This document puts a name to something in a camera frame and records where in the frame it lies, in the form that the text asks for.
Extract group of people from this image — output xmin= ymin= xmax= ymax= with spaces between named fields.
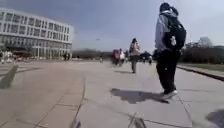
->
xmin=111 ymin=48 xmax=130 ymax=67

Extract grey paved plaza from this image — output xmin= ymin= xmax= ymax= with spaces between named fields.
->
xmin=0 ymin=59 xmax=224 ymax=128

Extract distant row of trees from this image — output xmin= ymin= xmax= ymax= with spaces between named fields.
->
xmin=72 ymin=48 xmax=114 ymax=61

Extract person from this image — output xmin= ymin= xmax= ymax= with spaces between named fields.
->
xmin=154 ymin=2 xmax=188 ymax=101
xmin=128 ymin=37 xmax=142 ymax=75

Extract robot's own part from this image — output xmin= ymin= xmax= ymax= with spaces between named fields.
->
xmin=70 ymin=119 xmax=82 ymax=128
xmin=134 ymin=117 xmax=147 ymax=128

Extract white multi-storey building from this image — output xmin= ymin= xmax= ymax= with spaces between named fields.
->
xmin=0 ymin=7 xmax=75 ymax=60

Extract distant buildings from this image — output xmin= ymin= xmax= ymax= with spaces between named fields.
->
xmin=185 ymin=36 xmax=214 ymax=49

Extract dark kerb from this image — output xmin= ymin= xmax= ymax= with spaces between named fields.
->
xmin=176 ymin=65 xmax=224 ymax=83

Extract dark hedge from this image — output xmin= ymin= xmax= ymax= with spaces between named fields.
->
xmin=152 ymin=45 xmax=224 ymax=65

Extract grass strip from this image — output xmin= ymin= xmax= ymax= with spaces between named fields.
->
xmin=179 ymin=63 xmax=224 ymax=73

